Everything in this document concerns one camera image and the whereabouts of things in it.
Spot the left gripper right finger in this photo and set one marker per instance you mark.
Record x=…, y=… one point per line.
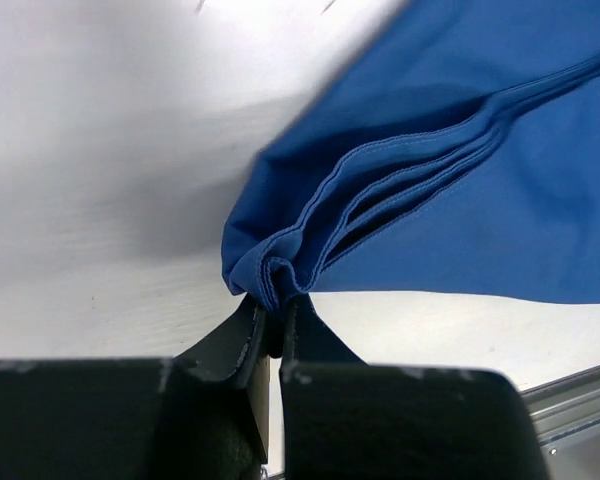
x=309, y=344

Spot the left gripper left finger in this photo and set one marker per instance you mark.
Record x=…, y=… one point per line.
x=227, y=374

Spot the blue surgical drape cloth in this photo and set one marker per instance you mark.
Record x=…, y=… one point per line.
x=459, y=154

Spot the aluminium front rail frame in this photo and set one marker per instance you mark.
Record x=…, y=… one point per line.
x=566, y=416

